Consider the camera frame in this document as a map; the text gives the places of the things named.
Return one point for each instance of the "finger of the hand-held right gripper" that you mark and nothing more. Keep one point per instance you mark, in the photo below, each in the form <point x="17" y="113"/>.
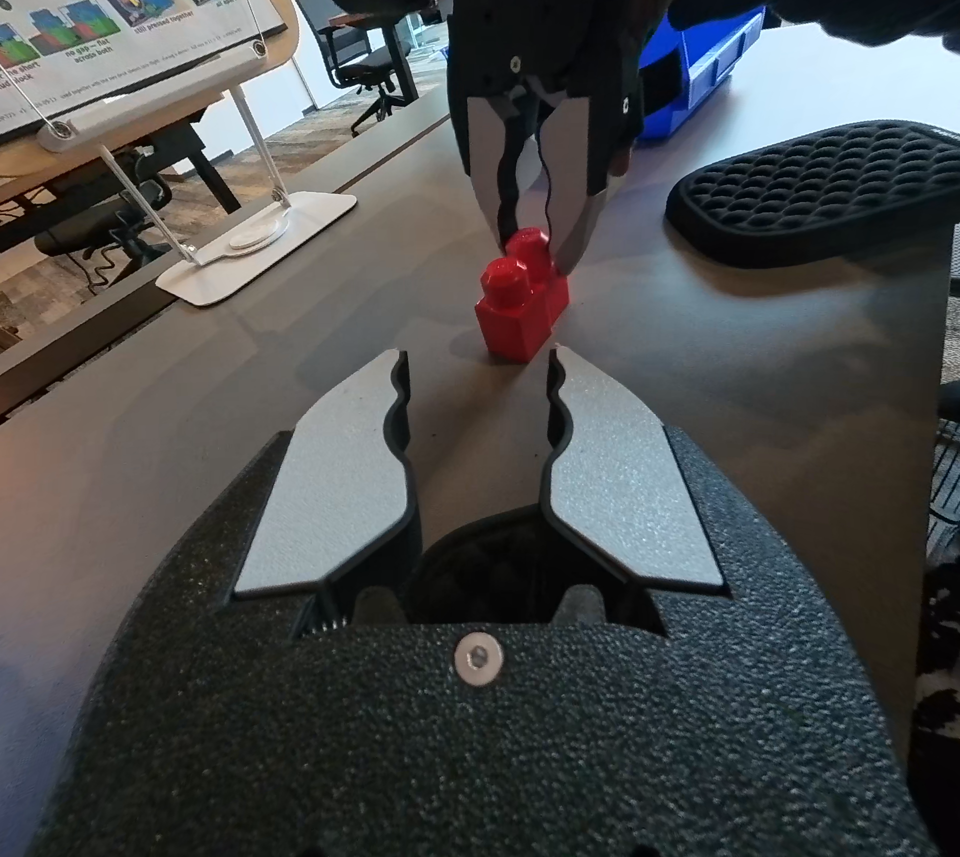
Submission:
<point x="492" y="152"/>
<point x="582" y="190"/>

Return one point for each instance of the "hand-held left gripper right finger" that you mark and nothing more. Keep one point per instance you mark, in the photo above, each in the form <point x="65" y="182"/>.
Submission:
<point x="630" y="490"/>

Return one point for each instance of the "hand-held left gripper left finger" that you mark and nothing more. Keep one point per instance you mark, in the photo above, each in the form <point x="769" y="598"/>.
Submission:
<point x="323" y="497"/>

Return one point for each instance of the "red mega block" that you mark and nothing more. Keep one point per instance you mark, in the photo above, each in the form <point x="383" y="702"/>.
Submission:
<point x="518" y="325"/>

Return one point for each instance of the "blue plastic bin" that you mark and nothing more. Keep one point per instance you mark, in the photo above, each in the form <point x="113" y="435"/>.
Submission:
<point x="705" y="70"/>

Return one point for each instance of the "black office chair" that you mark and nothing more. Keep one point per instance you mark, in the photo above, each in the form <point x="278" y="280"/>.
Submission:
<point x="105" y="220"/>
<point x="353" y="47"/>

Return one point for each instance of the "black perforated rubber pad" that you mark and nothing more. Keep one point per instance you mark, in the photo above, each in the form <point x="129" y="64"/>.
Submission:
<point x="810" y="190"/>

